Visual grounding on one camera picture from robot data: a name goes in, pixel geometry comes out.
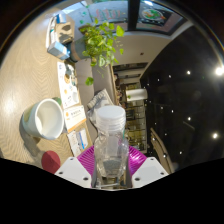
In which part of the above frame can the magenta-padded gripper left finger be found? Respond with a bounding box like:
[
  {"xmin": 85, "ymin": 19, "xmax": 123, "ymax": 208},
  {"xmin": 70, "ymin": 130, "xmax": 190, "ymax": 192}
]
[{"xmin": 54, "ymin": 145, "xmax": 98, "ymax": 189}]

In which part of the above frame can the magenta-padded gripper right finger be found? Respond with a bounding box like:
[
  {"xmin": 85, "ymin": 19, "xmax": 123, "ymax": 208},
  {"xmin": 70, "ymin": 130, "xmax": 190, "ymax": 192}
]
[{"xmin": 127, "ymin": 145, "xmax": 169, "ymax": 189}]

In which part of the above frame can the clear white-capped plastic bottle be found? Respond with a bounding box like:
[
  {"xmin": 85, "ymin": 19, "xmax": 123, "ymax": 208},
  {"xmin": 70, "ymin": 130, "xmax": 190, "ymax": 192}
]
[{"xmin": 93, "ymin": 105, "xmax": 130, "ymax": 189}]

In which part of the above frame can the flat round red coaster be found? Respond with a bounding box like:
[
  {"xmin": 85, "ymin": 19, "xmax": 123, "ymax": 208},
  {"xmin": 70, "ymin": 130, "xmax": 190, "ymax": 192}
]
[{"xmin": 41, "ymin": 150, "xmax": 62, "ymax": 175}]

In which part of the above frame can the white printed card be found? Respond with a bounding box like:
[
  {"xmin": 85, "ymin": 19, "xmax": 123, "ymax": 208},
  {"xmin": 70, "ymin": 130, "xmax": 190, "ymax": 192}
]
[{"xmin": 66, "ymin": 130, "xmax": 82, "ymax": 158}]

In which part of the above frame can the white card with blue print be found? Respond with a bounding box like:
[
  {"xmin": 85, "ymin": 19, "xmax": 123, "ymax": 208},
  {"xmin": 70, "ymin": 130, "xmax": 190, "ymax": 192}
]
[{"xmin": 76, "ymin": 128, "xmax": 90, "ymax": 151}]

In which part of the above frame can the white orange printed box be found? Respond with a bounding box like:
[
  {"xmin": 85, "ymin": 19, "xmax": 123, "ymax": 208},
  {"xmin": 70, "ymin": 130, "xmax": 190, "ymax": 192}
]
[{"xmin": 63, "ymin": 104, "xmax": 88, "ymax": 133}]

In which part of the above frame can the white ceramic mug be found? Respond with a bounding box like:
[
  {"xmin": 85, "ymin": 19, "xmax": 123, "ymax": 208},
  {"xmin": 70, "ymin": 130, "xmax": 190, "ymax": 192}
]
[{"xmin": 21, "ymin": 98, "xmax": 66, "ymax": 141}]

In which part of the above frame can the grey white chevron pillow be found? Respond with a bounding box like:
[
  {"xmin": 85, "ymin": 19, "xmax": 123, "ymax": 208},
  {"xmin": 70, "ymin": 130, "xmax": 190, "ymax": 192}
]
[{"xmin": 87, "ymin": 88, "xmax": 116, "ymax": 116}]

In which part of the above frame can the printed menu leaflet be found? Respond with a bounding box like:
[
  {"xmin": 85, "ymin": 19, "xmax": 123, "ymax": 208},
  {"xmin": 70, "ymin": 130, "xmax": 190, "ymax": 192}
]
[{"xmin": 56, "ymin": 61, "xmax": 81, "ymax": 110}]

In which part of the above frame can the grey curved sofa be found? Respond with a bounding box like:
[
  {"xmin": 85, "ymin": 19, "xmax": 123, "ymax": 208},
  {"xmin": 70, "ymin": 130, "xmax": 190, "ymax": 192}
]
[{"xmin": 74, "ymin": 58, "xmax": 120, "ymax": 134}]

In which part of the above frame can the group of ceiling lights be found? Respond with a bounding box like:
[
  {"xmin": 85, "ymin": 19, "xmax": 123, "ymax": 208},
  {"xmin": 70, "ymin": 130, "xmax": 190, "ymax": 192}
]
[{"xmin": 159, "ymin": 64, "xmax": 224, "ymax": 158}]

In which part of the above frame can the green potted plant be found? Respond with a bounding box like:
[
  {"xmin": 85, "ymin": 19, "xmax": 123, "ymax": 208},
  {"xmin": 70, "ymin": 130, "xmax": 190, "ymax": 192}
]
[{"xmin": 74, "ymin": 18, "xmax": 126, "ymax": 86}]

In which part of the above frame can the brown cardboard holder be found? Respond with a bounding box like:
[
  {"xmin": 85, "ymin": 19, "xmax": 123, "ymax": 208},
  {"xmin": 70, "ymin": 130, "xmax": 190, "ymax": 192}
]
[{"xmin": 54, "ymin": 21, "xmax": 75, "ymax": 45}]

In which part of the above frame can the framed food wall poster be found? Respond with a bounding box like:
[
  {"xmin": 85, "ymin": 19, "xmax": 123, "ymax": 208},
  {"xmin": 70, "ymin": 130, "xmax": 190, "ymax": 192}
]
[{"xmin": 138, "ymin": 2, "xmax": 183, "ymax": 34}]

